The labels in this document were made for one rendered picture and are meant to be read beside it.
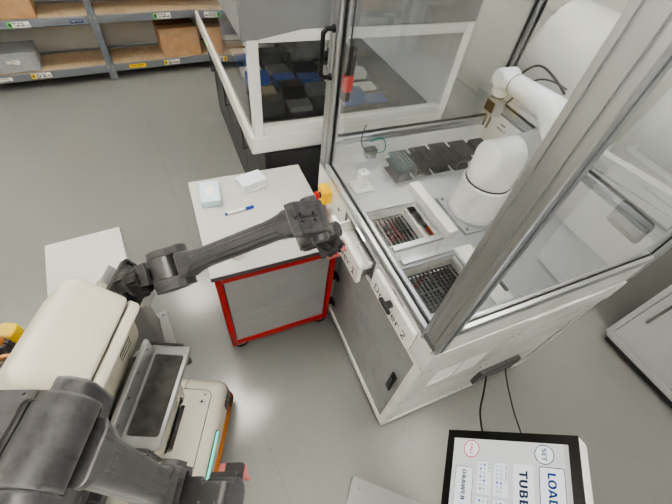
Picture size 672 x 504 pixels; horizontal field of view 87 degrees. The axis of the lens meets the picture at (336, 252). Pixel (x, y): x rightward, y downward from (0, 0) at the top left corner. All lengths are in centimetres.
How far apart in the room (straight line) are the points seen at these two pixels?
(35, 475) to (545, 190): 76
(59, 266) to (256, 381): 107
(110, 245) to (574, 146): 162
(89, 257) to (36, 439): 137
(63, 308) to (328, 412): 152
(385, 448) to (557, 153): 168
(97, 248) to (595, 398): 272
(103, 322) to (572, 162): 87
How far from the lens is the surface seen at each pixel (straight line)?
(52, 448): 42
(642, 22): 65
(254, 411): 207
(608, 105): 67
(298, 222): 76
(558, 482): 99
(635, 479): 265
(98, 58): 497
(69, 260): 178
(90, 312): 81
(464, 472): 107
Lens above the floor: 198
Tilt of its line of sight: 50 degrees down
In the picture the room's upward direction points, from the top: 9 degrees clockwise
